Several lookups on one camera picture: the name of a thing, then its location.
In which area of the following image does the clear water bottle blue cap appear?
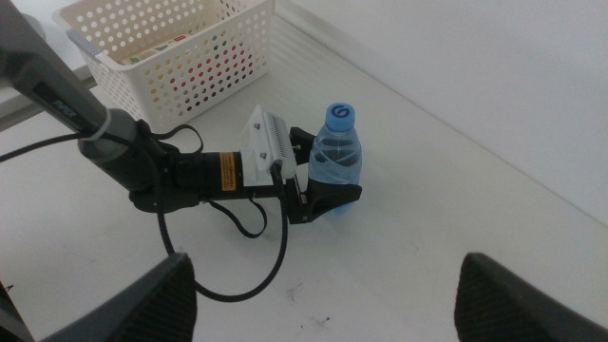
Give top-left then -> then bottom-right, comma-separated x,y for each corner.
307,102 -> 364,218

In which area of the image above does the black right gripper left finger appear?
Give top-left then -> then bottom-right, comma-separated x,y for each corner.
40,252 -> 199,342

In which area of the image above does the black braided camera cable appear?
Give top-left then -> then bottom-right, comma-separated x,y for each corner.
0,132 -> 291,304

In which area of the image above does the red soda can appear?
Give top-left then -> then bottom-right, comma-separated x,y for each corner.
163,40 -> 256,114

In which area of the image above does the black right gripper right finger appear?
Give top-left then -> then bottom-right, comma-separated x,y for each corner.
453,252 -> 608,342

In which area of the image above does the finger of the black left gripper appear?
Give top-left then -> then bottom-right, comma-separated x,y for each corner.
289,126 -> 317,154
302,179 -> 364,223

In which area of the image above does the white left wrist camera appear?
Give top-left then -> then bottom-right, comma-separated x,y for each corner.
238,104 -> 299,188

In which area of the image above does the white perforated plastic basket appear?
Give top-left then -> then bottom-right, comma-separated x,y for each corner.
52,0 -> 277,134

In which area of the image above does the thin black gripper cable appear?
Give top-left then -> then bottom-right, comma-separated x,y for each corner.
151,123 -> 269,240

